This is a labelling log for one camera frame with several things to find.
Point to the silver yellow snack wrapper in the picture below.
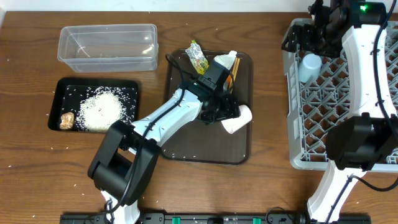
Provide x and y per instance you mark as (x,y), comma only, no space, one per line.
(197,58)

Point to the white paper cup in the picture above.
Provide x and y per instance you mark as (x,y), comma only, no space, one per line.
(234,124)

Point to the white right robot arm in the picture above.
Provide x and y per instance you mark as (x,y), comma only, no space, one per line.
(358,29)

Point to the brown food scrap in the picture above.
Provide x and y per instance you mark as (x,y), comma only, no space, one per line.
(67,121)

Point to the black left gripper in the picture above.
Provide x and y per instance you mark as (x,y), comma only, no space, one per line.
(233,112)

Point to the clear plastic container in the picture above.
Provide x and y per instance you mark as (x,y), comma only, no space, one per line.
(109,48)

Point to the black waste tray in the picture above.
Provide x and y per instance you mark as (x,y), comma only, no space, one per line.
(71,90)

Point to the grey dishwasher rack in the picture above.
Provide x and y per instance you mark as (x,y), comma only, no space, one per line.
(314,108)

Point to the wooden chopstick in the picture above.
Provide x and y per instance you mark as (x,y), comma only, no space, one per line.
(231,83)
(235,68)

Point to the light blue cup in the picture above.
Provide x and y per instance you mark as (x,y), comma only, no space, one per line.
(309,68)

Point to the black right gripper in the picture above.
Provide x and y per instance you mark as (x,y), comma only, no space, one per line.
(305,44)

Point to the pile of white rice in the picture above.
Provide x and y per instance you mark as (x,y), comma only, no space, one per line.
(103,107)

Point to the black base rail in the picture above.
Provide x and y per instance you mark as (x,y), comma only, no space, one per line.
(159,218)

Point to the brown serving tray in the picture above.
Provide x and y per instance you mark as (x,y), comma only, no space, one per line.
(211,143)

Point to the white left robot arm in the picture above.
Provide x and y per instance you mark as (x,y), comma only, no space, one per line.
(124,163)

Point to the crumpled white tissue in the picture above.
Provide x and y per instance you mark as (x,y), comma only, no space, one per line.
(226,60)

